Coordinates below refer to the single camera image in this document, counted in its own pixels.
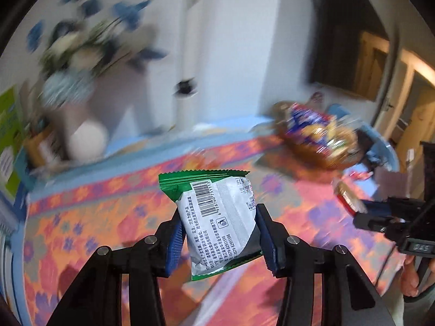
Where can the tan pen holder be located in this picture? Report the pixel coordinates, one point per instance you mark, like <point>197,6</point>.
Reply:
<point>40,146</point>

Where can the blue bookend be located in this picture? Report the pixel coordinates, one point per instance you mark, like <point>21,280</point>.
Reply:
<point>22,163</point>

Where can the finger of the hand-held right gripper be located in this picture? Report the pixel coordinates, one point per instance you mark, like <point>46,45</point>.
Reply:
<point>368,224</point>
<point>375,207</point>

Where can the white vase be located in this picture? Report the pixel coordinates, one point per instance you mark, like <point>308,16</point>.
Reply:
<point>88,142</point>

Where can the pale grey-blue clothing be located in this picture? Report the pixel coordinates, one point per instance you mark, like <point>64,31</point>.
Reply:
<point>394,309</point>

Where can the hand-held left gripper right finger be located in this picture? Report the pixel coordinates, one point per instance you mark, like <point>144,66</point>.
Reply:
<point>268,244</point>

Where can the brown basket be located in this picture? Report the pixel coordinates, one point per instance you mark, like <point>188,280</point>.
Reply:
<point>306,149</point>

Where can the green white snack packet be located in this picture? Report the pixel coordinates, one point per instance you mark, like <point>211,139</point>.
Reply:
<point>221,224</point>

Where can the blue flower bouquet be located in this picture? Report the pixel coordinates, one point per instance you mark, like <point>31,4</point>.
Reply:
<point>85,51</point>

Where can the light blue chair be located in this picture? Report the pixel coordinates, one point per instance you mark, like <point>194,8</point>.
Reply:
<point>384,149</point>

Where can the blue snack packet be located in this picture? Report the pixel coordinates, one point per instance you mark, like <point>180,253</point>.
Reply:
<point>306,119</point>

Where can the floral tablecloth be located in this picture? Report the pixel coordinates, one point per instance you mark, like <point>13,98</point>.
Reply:
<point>102,210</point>

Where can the green book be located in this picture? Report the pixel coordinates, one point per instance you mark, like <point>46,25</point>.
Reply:
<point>10,125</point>

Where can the red snack packet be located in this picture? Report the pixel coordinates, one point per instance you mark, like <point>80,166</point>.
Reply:
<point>346,197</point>

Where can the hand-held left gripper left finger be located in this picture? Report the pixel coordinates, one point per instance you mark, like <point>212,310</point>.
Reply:
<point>175,244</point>

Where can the person's right hand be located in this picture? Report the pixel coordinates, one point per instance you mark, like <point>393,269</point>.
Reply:
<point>409,278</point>

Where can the black television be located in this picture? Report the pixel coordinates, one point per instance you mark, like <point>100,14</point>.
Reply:
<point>346,40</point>

